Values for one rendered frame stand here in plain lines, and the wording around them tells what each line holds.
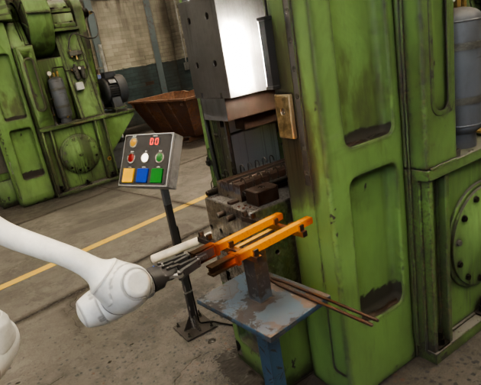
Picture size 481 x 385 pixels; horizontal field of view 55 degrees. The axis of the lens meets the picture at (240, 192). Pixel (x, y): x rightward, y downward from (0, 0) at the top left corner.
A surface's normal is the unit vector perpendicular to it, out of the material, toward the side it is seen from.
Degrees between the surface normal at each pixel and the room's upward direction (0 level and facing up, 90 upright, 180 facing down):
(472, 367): 0
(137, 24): 91
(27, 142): 90
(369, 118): 89
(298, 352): 90
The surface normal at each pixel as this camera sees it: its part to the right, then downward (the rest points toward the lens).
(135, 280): 0.59, -0.27
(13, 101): 0.61, 0.13
